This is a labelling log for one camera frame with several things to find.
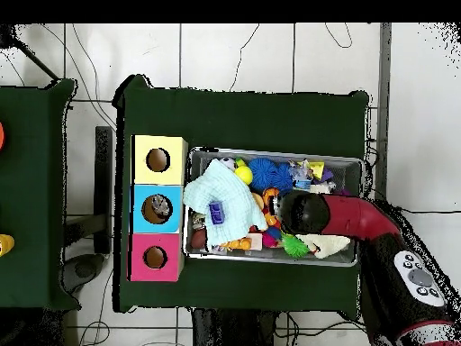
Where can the mint green waffle cloth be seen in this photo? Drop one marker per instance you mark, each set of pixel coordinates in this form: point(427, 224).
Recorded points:
point(223, 194)

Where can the dark green table cloth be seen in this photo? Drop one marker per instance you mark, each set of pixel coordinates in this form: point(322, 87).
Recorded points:
point(32, 180)
point(252, 119)

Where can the blue plastic building block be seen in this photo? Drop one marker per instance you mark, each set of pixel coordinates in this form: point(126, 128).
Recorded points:
point(216, 213)

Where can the blue spiky rubber ball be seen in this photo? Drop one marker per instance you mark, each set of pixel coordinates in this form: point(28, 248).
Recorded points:
point(284, 178)
point(262, 173)

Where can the purple knobbly rubber toy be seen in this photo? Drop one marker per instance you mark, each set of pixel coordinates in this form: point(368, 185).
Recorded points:
point(344, 193)

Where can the yellow wedge block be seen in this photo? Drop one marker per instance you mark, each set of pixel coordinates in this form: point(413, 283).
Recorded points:
point(317, 168)

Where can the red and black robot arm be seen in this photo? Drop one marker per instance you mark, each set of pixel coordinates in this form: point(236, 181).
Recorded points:
point(360, 216)

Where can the black rod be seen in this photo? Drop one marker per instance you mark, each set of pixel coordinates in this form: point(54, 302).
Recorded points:
point(39, 63)

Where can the yellow tennis ball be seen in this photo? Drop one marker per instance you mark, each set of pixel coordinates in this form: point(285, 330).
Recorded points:
point(244, 174)

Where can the wooden box with three holes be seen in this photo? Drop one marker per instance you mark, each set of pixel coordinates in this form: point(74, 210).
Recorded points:
point(144, 169)

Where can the cream waffle cloth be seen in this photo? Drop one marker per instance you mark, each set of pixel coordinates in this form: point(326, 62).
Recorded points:
point(327, 245)

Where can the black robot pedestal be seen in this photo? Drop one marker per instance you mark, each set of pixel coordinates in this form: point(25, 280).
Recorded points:
point(230, 331)

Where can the grey metal post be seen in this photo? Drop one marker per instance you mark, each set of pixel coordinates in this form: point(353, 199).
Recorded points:
point(383, 72)

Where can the small orange basketball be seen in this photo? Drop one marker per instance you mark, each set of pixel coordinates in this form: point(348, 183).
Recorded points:
point(267, 193)

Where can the small black-white soccer ball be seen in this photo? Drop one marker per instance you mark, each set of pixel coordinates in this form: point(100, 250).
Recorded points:
point(227, 163)

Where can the yellow toy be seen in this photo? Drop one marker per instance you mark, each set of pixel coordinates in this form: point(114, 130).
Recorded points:
point(6, 244)

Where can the clear packet with blue print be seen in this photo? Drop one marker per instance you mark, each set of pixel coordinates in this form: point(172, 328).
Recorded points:
point(300, 176)

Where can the orange object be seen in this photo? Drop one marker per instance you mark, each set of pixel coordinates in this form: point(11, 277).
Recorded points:
point(1, 137)

